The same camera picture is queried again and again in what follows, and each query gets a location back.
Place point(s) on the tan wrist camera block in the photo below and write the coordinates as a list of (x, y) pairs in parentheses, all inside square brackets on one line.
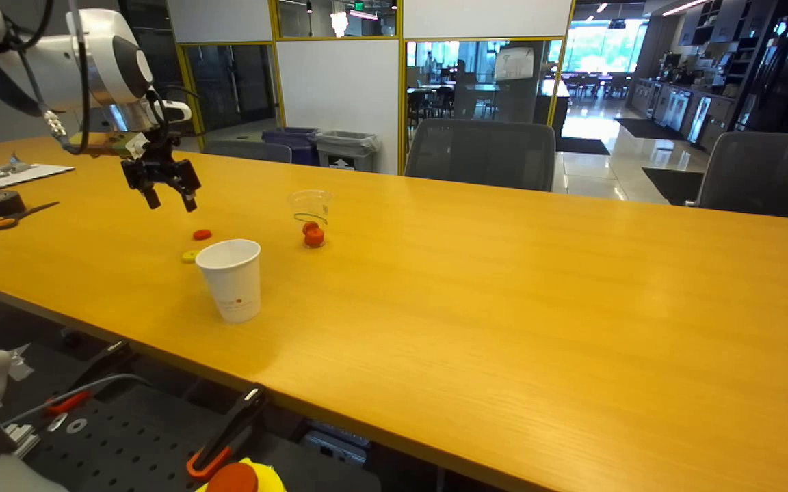
[(107, 144)]

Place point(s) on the clear plastic cup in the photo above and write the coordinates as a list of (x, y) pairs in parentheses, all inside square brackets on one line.
[(310, 208)]

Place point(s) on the white paper sheet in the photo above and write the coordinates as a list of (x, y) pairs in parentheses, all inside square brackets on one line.
[(20, 176)]

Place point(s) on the white paper cup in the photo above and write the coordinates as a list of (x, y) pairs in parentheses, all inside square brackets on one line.
[(230, 282)]

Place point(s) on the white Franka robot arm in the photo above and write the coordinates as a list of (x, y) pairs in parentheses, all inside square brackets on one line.
[(94, 65)]

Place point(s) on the white partition board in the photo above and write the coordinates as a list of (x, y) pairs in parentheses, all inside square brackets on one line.
[(341, 85)]

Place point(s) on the yellow framed glass partition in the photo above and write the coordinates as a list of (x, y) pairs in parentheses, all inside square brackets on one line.
[(503, 84)]

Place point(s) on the blue waste bin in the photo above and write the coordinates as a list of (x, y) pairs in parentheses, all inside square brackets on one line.
[(293, 144)]

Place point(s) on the black display cabinets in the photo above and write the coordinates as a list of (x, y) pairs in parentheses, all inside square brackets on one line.
[(766, 73)]

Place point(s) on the white wall panel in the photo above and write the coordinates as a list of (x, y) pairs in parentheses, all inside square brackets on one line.
[(486, 17)]

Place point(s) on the yellow round disc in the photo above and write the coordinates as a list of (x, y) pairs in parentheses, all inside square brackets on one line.
[(186, 259)]

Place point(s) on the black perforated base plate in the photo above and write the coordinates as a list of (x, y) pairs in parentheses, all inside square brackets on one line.
[(111, 446)]

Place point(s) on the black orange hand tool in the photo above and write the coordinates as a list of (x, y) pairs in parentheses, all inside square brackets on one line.
[(230, 428)]

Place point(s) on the yellow red emergency stop button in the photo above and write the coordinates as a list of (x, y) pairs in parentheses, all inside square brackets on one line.
[(243, 480)]

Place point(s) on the grey office chair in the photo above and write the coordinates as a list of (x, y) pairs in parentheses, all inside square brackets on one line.
[(483, 154), (766, 174)]

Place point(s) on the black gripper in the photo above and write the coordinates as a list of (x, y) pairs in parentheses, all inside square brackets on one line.
[(163, 167)]

